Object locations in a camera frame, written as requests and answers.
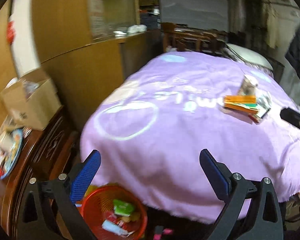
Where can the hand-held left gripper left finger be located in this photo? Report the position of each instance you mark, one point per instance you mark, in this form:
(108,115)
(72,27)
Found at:
(86,172)

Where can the purple printed blanket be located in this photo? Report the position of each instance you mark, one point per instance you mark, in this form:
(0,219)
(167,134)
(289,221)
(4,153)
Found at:
(177,142)

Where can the white wall sheet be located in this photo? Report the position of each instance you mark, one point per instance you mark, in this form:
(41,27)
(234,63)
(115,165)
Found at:
(192,10)

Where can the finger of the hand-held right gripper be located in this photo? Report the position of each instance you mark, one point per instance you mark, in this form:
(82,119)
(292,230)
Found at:
(293,118)

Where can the red mesh basket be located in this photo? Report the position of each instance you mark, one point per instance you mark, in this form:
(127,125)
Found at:
(95,205)

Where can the orange cardboard box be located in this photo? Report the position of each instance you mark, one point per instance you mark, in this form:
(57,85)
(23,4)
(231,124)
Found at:
(240,103)

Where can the storage shelf with boxes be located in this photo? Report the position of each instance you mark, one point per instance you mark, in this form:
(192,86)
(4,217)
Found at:
(150,10)

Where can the red wall ornament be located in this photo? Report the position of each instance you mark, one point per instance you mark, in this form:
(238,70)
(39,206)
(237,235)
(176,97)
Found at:
(11,31)

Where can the small red packet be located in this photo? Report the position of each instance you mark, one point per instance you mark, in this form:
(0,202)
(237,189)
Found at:
(27,132)

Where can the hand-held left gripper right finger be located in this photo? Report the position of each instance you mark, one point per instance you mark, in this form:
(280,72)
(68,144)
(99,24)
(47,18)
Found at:
(215,175)

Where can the small crumpled white cloth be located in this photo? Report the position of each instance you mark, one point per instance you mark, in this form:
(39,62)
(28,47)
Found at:
(120,33)

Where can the red and white poster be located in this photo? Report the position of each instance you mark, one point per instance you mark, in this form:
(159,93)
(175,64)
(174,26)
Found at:
(96,17)

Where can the white pillow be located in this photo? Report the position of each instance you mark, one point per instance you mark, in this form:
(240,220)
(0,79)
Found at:
(250,55)

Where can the dark carved wooden sideboard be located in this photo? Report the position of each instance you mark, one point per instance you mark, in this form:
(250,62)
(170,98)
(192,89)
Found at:
(47,150)

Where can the blue rimmed plate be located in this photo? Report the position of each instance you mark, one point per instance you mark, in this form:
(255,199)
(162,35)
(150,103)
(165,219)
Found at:
(15,155)

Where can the blue face mask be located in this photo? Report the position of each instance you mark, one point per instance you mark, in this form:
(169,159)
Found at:
(113,227)

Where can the light wooden cabinet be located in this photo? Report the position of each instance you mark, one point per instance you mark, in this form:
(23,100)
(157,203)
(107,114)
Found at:
(90,80)

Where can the patterned paper cup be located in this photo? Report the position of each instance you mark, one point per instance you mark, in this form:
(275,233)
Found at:
(248,87)

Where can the clear plastic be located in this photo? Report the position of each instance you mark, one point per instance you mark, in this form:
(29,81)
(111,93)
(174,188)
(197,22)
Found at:
(263,100)

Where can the green packet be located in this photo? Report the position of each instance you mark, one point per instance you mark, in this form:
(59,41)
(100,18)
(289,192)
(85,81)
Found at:
(123,207)

